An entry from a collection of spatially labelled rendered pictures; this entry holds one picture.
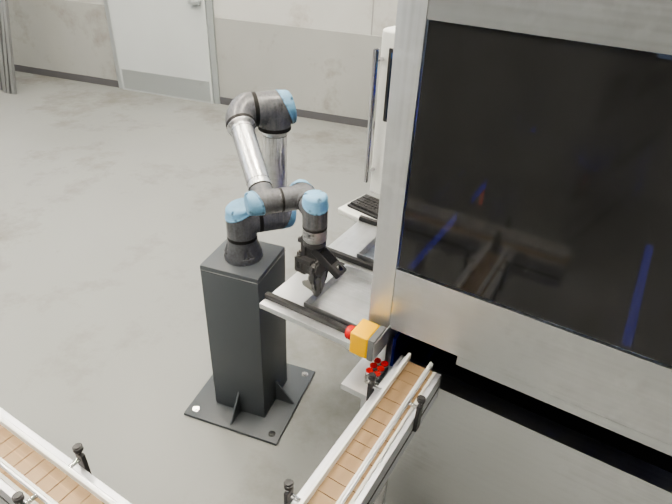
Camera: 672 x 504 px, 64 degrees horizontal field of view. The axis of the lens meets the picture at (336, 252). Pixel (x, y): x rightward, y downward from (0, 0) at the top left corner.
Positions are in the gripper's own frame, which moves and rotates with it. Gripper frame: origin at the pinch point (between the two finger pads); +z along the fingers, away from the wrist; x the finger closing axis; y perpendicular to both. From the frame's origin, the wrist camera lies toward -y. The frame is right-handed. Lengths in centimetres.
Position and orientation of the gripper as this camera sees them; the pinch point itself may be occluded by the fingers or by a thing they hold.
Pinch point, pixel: (319, 294)
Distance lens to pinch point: 175.6
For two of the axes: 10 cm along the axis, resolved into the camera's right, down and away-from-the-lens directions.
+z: -0.4, 8.3, 5.5
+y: -8.5, -3.2, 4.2
